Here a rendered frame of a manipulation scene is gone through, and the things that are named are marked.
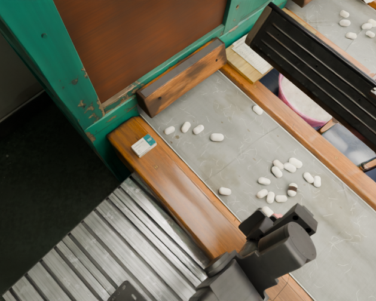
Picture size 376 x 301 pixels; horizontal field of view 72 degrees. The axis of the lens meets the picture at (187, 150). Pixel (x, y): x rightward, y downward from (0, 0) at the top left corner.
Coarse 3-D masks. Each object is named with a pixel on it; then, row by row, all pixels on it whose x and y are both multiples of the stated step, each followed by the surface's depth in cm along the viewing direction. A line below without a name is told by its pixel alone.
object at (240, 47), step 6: (234, 42) 84; (240, 42) 84; (234, 48) 83; (240, 48) 84; (246, 48) 84; (240, 54) 83; (246, 54) 83; (252, 54) 83; (246, 60) 82; (252, 60) 82; (258, 60) 82; (264, 60) 82; (258, 66) 81; (264, 66) 81; (270, 66) 82; (264, 72) 81
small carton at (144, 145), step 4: (144, 136) 69; (148, 136) 69; (140, 140) 69; (144, 140) 69; (148, 140) 69; (152, 140) 69; (136, 144) 68; (140, 144) 68; (144, 144) 69; (148, 144) 69; (152, 144) 69; (156, 144) 70; (132, 148) 68; (136, 148) 68; (140, 148) 68; (144, 148) 68; (148, 148) 68; (136, 152) 68; (140, 152) 68; (144, 152) 68; (140, 156) 69
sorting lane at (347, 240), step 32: (192, 96) 80; (224, 96) 81; (160, 128) 76; (192, 128) 76; (224, 128) 77; (256, 128) 78; (192, 160) 72; (224, 160) 73; (256, 160) 74; (288, 160) 74; (256, 192) 70; (320, 192) 71; (352, 192) 72; (320, 224) 68; (352, 224) 69; (320, 256) 65; (352, 256) 66; (320, 288) 62; (352, 288) 63
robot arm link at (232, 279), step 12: (228, 264) 37; (216, 276) 35; (228, 276) 34; (240, 276) 35; (204, 288) 34; (216, 288) 33; (228, 288) 33; (240, 288) 34; (252, 288) 35; (192, 300) 33; (204, 300) 32; (216, 300) 32; (228, 300) 33; (240, 300) 33; (252, 300) 34
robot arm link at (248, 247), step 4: (252, 240) 44; (244, 244) 44; (248, 244) 43; (252, 244) 43; (256, 244) 43; (244, 248) 42; (248, 248) 42; (252, 248) 42; (256, 248) 42; (240, 252) 42; (244, 252) 41; (248, 252) 41
